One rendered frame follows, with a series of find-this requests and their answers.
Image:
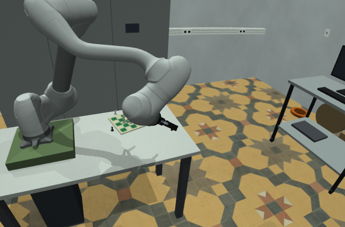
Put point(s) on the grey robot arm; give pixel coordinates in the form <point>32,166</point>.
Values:
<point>64,22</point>

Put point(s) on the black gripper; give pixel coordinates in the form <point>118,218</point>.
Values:
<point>166,123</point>

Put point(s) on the green and cream chessboard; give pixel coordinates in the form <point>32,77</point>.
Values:
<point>123,128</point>

